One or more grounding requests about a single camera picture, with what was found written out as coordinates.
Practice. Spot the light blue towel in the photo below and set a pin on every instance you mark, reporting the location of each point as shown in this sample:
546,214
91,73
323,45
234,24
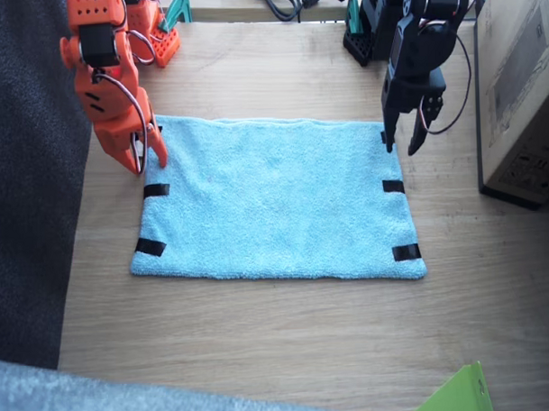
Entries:
279,205

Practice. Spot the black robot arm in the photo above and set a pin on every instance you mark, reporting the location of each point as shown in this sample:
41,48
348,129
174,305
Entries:
422,42

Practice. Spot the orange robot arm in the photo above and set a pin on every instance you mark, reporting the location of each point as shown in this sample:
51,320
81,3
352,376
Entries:
96,22

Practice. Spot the brown cardboard box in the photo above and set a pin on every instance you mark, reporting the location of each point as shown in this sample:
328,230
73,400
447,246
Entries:
518,93

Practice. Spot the green table clamp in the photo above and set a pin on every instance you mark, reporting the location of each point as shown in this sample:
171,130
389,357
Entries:
177,10
353,13

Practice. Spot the grey fuzzy fabric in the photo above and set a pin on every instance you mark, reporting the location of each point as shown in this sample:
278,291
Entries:
105,396

